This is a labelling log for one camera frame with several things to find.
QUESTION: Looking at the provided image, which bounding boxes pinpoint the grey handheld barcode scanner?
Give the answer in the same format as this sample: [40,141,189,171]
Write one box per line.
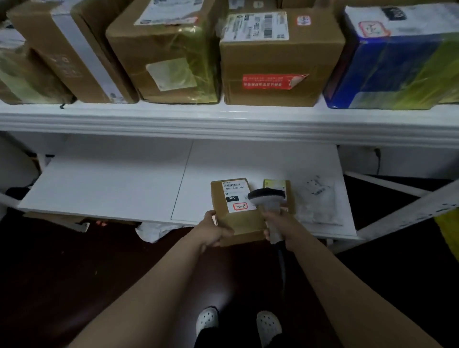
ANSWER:
[247,189,286,245]

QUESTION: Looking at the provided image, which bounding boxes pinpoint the person's right forearm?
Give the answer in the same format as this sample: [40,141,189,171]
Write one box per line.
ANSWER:
[287,237,443,348]

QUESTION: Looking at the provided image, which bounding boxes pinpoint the white crumpled plastic bag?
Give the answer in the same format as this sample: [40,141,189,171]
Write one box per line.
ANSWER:
[136,222,187,244]

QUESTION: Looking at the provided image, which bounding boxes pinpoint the small brown cardboard parcel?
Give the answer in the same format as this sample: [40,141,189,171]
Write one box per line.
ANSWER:
[210,178,272,247]

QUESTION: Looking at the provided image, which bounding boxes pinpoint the white plastic mailer bag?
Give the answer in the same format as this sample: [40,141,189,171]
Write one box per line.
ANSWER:
[292,174,344,226]

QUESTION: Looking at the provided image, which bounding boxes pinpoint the yellow bag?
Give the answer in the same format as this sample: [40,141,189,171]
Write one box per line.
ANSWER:
[434,208,459,260]

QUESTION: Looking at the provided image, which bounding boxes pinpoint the person's white shoe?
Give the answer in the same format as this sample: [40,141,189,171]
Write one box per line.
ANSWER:
[196,307,219,337]
[256,311,283,348]

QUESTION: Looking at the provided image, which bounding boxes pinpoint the person's left white shoe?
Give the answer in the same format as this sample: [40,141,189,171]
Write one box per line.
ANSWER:
[196,307,219,337]

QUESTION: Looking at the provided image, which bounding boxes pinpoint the person's left hand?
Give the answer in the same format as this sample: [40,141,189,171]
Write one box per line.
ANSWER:
[192,210,235,251]

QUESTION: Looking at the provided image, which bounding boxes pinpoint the taped cardboard box with green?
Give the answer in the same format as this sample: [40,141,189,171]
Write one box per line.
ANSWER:
[0,20,76,105]

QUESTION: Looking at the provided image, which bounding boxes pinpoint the cardboard box with red label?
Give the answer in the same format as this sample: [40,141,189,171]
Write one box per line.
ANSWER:
[219,7,346,107]

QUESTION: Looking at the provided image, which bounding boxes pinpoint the person's right white shoe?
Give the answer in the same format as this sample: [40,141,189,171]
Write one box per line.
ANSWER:
[256,311,283,348]

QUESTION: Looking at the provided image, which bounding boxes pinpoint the person's right hand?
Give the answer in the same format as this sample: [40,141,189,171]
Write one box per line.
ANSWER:
[261,209,313,252]

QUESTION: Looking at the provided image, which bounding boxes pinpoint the cardboard box wrapped in tape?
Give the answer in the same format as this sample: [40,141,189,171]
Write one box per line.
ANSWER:
[106,0,224,105]

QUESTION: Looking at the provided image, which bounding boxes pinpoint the cardboard box with white strip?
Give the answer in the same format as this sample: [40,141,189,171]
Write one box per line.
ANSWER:
[6,0,140,104]

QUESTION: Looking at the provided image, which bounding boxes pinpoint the blue and yellow wrapped box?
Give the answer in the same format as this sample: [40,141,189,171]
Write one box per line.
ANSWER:
[323,3,459,110]

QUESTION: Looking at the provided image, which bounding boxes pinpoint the small yellow-labelled cardboard box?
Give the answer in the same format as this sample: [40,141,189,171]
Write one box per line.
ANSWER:
[263,179,295,216]

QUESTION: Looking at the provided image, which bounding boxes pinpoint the person's left forearm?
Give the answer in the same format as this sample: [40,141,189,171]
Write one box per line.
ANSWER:
[67,233,212,348]

